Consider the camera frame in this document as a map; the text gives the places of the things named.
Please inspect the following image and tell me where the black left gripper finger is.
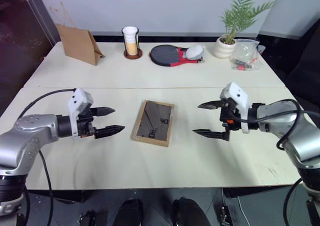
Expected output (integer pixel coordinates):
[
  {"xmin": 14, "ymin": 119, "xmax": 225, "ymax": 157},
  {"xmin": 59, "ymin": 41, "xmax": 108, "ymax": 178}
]
[
  {"xmin": 89, "ymin": 106, "xmax": 116, "ymax": 118},
  {"xmin": 93, "ymin": 125, "xmax": 126, "ymax": 140}
]

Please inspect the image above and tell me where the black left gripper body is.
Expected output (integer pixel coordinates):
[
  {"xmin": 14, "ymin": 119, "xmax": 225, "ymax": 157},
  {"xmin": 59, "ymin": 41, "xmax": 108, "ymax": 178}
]
[{"xmin": 75, "ymin": 107, "xmax": 98, "ymax": 140}]

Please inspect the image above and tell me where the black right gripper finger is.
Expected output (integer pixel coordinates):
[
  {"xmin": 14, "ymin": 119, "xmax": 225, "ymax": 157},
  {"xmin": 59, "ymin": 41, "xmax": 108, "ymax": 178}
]
[
  {"xmin": 197, "ymin": 100, "xmax": 224, "ymax": 111},
  {"xmin": 192, "ymin": 128, "xmax": 230, "ymax": 142}
]

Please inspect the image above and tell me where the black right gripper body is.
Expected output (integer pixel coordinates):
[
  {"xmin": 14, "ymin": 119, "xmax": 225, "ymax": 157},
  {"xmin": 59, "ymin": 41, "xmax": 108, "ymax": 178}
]
[{"xmin": 219, "ymin": 99, "xmax": 242, "ymax": 142}]

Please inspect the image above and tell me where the red table tennis paddle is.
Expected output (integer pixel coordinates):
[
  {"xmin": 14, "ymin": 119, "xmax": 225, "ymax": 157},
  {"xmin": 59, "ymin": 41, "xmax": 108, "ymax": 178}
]
[{"xmin": 169, "ymin": 45, "xmax": 205, "ymax": 68}]

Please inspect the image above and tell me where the white rounded cloth bundle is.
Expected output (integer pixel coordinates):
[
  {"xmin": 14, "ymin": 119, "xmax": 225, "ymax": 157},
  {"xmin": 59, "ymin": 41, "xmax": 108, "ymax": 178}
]
[{"xmin": 184, "ymin": 44, "xmax": 206, "ymax": 61}]

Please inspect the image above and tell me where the white ribbed plant pot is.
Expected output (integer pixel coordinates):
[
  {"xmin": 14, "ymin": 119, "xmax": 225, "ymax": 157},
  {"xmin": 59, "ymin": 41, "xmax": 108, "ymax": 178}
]
[{"xmin": 212, "ymin": 35, "xmax": 237, "ymax": 60}]

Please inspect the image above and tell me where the clear plastic bag of parts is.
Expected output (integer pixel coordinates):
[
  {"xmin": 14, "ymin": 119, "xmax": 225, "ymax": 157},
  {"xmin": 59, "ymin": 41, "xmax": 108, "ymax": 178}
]
[{"xmin": 230, "ymin": 38, "xmax": 266, "ymax": 72}]

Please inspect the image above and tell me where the black table tennis paddle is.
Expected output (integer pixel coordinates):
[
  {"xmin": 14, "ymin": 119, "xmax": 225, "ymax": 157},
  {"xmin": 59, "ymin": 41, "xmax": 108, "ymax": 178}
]
[{"xmin": 148, "ymin": 44, "xmax": 181, "ymax": 68}]

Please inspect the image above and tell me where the brown paper bag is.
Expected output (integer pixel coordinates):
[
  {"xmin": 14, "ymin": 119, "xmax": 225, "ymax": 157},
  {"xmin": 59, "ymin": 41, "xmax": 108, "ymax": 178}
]
[{"xmin": 49, "ymin": 1, "xmax": 106, "ymax": 67}]

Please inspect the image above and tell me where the cup stack in holder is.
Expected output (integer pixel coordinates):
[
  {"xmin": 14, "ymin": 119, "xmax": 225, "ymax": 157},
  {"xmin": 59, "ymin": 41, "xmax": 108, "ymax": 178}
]
[{"xmin": 121, "ymin": 26, "xmax": 144, "ymax": 61}]

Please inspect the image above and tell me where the black table clamp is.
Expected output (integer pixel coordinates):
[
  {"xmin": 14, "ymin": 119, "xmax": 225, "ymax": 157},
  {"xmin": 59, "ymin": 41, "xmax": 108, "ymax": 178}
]
[{"xmin": 219, "ymin": 204, "xmax": 237, "ymax": 226}]

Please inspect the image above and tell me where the green palm plant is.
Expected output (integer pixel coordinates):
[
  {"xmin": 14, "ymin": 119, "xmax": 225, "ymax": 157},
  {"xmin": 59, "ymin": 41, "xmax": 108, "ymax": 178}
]
[{"xmin": 220, "ymin": 0, "xmax": 276, "ymax": 45}]

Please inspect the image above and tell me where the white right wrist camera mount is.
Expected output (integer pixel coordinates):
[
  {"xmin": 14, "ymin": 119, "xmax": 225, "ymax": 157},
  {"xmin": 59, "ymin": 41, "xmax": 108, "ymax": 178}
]
[{"xmin": 219, "ymin": 81, "xmax": 252, "ymax": 135}]

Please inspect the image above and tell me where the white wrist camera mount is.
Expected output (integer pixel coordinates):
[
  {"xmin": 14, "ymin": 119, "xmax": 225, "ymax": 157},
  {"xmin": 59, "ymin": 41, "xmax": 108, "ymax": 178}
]
[
  {"xmin": 67, "ymin": 87, "xmax": 95, "ymax": 138},
  {"xmin": 219, "ymin": 81, "xmax": 252, "ymax": 135}
]

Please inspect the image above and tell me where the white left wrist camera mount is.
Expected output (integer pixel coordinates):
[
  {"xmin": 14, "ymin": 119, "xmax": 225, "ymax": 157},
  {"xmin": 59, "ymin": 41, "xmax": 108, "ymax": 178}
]
[{"xmin": 67, "ymin": 87, "xmax": 95, "ymax": 138}]

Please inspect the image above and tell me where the wooden picture frame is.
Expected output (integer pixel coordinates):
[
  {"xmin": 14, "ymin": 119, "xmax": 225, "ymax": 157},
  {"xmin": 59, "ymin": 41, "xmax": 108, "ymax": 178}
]
[{"xmin": 130, "ymin": 99, "xmax": 176, "ymax": 149}]

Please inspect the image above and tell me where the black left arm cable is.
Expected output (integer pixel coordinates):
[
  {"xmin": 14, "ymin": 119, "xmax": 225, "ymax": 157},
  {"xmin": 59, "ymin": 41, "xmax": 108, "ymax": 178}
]
[{"xmin": 17, "ymin": 87, "xmax": 78, "ymax": 226}]

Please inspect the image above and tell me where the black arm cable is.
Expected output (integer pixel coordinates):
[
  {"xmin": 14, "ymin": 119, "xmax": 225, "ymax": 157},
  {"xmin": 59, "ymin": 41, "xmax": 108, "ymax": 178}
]
[
  {"xmin": 238, "ymin": 98, "xmax": 312, "ymax": 226},
  {"xmin": 17, "ymin": 87, "xmax": 78, "ymax": 226}
]

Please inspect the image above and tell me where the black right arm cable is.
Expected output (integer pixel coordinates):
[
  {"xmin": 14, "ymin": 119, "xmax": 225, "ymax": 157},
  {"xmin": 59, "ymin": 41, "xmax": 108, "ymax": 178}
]
[{"xmin": 238, "ymin": 98, "xmax": 312, "ymax": 226}]

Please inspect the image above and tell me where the thin white cable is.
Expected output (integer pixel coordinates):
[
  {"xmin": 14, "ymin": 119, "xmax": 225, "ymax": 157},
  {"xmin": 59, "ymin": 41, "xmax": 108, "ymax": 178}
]
[{"xmin": 235, "ymin": 196, "xmax": 251, "ymax": 226}]

